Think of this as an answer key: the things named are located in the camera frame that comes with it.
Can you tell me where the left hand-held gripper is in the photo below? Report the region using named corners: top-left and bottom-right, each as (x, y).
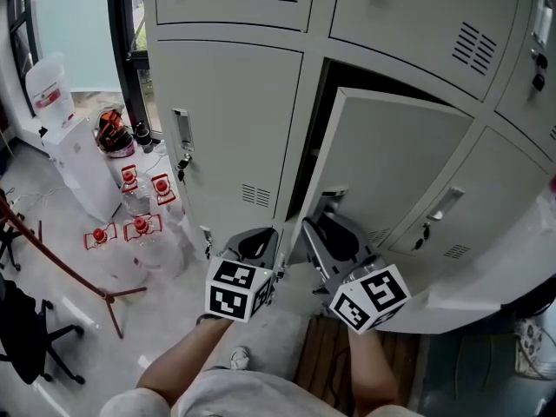
top-left (204, 227), bottom-right (281, 323)

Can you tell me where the white water dispenser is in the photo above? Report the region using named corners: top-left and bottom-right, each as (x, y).
top-left (41, 116), bottom-right (123, 222)

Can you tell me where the grey locker door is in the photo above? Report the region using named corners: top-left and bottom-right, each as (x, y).
top-left (288, 87), bottom-right (474, 267)

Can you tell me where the white boxy ledge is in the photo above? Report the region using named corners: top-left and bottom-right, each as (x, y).
top-left (373, 180), bottom-right (556, 334)

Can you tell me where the black window frame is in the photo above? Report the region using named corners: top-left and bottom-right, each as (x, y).
top-left (106, 0), bottom-right (164, 135)

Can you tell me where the person's white shirt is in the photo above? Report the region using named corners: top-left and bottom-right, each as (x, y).
top-left (98, 367), bottom-right (425, 417)

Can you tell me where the orange and black helmet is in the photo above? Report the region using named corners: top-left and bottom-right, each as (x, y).
top-left (95, 109), bottom-right (135, 159)

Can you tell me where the grey metal locker cabinet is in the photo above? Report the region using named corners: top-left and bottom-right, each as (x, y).
top-left (141, 0), bottom-right (556, 277)

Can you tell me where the person's right forearm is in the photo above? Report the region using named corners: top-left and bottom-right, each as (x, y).
top-left (346, 326), bottom-right (400, 416)

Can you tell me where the large dispenser water jug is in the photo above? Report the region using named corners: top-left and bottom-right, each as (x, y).
top-left (24, 52), bottom-right (76, 130)

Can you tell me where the person's left forearm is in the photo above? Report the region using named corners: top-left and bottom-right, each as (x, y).
top-left (136, 317), bottom-right (235, 407)

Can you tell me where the brown wooden floor mat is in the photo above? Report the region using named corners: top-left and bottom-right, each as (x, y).
top-left (293, 314), bottom-right (421, 417)

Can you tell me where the black office chair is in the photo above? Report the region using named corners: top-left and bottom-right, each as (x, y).
top-left (0, 187), bottom-right (43, 273)
top-left (0, 271), bottom-right (87, 386)

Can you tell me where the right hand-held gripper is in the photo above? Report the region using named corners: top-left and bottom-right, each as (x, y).
top-left (301, 214), bottom-right (413, 335)

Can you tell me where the clear jug with red cap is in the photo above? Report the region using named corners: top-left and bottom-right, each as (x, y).
top-left (150, 173), bottom-right (186, 229)
top-left (83, 222), bottom-right (149, 288)
top-left (119, 164), bottom-right (151, 216)
top-left (122, 214), bottom-right (186, 280)

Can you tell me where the person's white shoe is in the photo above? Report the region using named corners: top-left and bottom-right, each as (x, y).
top-left (228, 346), bottom-right (251, 371)

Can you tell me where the small black bottle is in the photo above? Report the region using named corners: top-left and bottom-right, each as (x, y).
top-left (131, 121), bottom-right (154, 155)

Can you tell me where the frosted glass panel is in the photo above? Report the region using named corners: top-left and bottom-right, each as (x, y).
top-left (30, 0), bottom-right (127, 95)

